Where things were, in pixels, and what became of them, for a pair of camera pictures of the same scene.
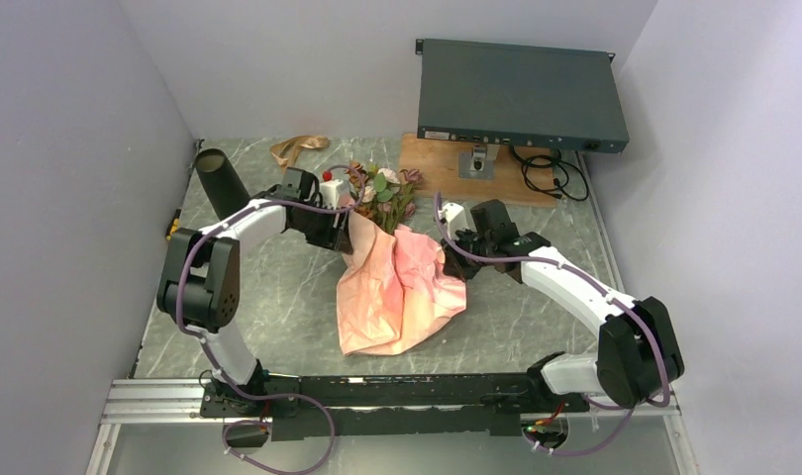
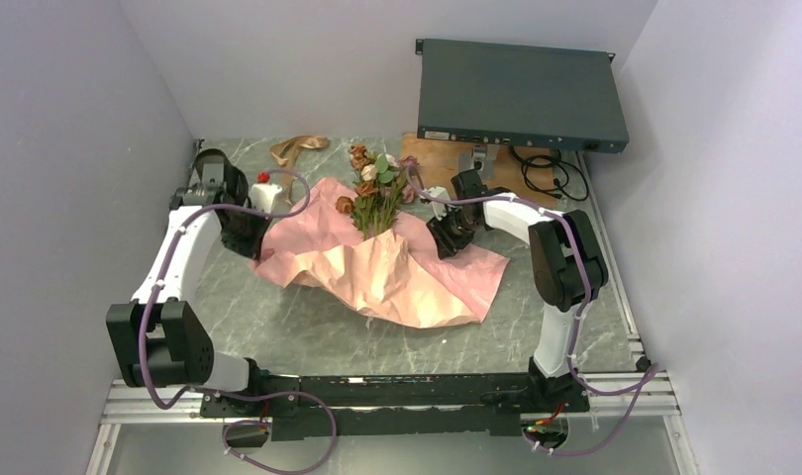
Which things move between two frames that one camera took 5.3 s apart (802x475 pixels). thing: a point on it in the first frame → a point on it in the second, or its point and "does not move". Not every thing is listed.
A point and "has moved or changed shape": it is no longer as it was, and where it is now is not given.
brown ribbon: x=285 y=151 does not move
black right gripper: x=453 y=264 → x=447 y=245
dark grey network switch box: x=531 y=95 does not move
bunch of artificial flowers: x=383 y=195 has moved or changed shape
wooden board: x=523 y=172 does not move
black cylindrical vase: x=222 y=186 does not move
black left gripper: x=337 y=238 → x=251 y=246
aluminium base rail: x=142 y=400 does not move
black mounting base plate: x=308 y=408 does not move
